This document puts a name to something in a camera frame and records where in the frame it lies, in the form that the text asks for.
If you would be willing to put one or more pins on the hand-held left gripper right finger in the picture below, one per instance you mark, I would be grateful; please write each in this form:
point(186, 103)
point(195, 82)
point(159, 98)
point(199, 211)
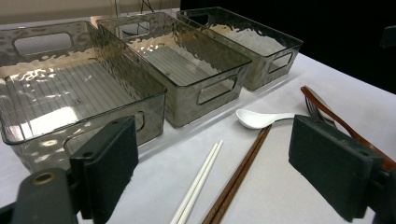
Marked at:
point(333, 165)

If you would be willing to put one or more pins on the brown wooden spoon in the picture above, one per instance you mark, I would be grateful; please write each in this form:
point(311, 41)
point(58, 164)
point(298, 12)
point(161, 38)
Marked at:
point(330, 112)

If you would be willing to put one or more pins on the smoky clear plastic bin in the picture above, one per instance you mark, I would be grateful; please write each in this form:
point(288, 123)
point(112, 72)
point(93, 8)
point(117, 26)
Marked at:
point(249, 40)
point(186, 68)
point(62, 93)

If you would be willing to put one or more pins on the white chopstick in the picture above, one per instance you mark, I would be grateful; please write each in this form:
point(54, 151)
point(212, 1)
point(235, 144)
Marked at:
point(201, 186)
point(193, 186)

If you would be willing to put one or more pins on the brown wooden chopstick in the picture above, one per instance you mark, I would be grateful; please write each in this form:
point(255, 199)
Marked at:
point(237, 186)
point(228, 186)

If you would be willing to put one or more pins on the white ceramic spoon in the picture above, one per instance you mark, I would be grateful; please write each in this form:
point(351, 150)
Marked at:
point(255, 119)

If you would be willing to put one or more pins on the silver metal fork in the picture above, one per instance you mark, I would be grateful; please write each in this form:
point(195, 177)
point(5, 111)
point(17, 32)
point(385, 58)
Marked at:
point(312, 109)

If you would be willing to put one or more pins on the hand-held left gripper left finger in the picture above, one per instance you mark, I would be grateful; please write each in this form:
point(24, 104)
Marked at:
point(106, 168)

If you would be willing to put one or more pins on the silver metal spoon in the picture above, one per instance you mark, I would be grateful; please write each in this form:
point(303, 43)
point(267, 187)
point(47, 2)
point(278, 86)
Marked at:
point(325, 117)

